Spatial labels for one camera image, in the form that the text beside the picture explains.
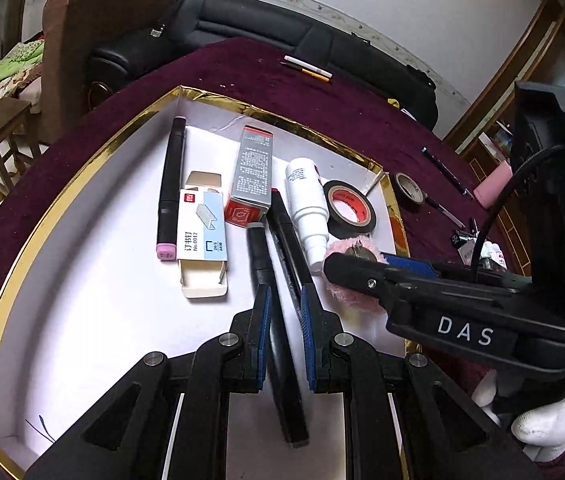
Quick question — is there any staples box light blue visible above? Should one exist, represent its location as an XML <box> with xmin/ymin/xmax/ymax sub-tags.
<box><xmin>176</xmin><ymin>171</ymin><xmax>228</xmax><ymax>299</ymax></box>

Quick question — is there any brown armchair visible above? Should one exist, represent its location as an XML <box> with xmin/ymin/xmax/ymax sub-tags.
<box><xmin>38</xmin><ymin>0</ymin><xmax>173</xmax><ymax>145</ymax></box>

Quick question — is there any black cable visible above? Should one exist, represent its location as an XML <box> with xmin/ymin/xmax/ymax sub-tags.
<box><xmin>470</xmin><ymin>145</ymin><xmax>565</xmax><ymax>281</ymax></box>

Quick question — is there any maroon tablecloth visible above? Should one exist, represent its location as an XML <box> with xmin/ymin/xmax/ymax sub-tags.
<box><xmin>0</xmin><ymin>39</ymin><xmax>487</xmax><ymax>289</ymax></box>

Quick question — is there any black sofa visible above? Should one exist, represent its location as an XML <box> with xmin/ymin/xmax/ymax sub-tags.
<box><xmin>85</xmin><ymin>0</ymin><xmax>439</xmax><ymax>129</ymax></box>

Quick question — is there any pink fluffy puff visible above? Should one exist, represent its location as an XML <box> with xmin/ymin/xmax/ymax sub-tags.
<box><xmin>322</xmin><ymin>237</ymin><xmax>389</xmax><ymax>316</ymax></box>

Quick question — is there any black marker grey cap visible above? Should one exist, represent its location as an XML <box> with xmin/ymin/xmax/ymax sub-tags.
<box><xmin>247</xmin><ymin>222</ymin><xmax>309</xmax><ymax>448</ymax></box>

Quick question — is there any white pen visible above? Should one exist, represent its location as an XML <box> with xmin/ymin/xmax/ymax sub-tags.
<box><xmin>283</xmin><ymin>55</ymin><xmax>332</xmax><ymax>79</ymax></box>

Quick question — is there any white plastic bottle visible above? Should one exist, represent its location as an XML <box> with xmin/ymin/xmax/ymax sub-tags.
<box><xmin>285</xmin><ymin>157</ymin><xmax>330</xmax><ymax>274</ymax></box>

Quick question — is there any black marker pink cap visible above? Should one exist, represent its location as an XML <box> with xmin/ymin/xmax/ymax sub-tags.
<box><xmin>156</xmin><ymin>116</ymin><xmax>186</xmax><ymax>261</ymax></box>

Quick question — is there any white gloved right hand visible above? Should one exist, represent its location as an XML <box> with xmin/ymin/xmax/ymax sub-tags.
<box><xmin>471</xmin><ymin>370</ymin><xmax>565</xmax><ymax>464</ymax></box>

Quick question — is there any black pen beside marker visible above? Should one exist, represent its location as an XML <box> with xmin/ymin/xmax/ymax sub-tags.
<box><xmin>266</xmin><ymin>188</ymin><xmax>313</xmax><ymax>311</ymax></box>

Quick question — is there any wooden stool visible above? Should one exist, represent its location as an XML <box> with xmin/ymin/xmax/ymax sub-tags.
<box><xmin>0</xmin><ymin>96</ymin><xmax>42</xmax><ymax>200</ymax></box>

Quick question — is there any black silver pen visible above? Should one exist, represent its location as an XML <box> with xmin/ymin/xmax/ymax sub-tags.
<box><xmin>421</xmin><ymin>146</ymin><xmax>473</xmax><ymax>200</ymax></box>

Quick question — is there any red grey carton box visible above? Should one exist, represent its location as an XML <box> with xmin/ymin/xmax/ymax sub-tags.
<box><xmin>225</xmin><ymin>126</ymin><xmax>274</xmax><ymax>228</ymax></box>

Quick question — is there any black electrical tape roll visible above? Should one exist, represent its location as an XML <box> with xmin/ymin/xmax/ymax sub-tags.
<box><xmin>322</xmin><ymin>180</ymin><xmax>377</xmax><ymax>240</ymax></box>

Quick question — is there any small tape roll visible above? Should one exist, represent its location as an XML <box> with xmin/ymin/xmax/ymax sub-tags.
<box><xmin>393</xmin><ymin>172</ymin><xmax>425</xmax><ymax>208</ymax></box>

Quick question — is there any yellow black pen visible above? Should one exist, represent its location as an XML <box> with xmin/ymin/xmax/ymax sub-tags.
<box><xmin>280</xmin><ymin>61</ymin><xmax>331</xmax><ymax>84</ymax></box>

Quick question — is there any white box gold rim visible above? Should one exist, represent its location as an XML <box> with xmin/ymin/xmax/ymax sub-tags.
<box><xmin>0</xmin><ymin>87</ymin><xmax>398</xmax><ymax>479</ymax></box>

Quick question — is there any pink thermos bottle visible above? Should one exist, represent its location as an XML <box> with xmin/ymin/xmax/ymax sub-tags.
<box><xmin>473</xmin><ymin>160</ymin><xmax>512</xmax><ymax>209</ymax></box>

